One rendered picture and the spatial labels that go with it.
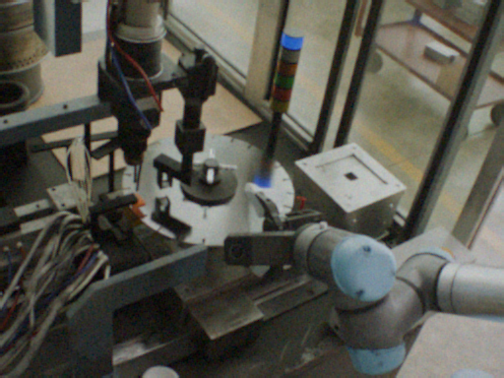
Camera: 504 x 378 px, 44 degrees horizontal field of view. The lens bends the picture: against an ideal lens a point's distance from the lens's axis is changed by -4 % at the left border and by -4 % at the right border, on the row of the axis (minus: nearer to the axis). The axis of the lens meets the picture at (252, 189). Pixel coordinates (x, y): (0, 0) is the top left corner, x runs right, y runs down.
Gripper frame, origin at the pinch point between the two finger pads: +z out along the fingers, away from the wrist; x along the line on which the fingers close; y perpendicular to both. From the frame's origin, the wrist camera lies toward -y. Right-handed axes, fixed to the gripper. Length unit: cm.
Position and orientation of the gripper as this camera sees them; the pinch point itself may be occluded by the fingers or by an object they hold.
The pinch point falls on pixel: (246, 229)
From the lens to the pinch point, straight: 110.1
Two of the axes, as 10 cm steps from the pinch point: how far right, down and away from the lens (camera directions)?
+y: 9.2, -1.4, 3.7
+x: -0.9, -9.8, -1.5
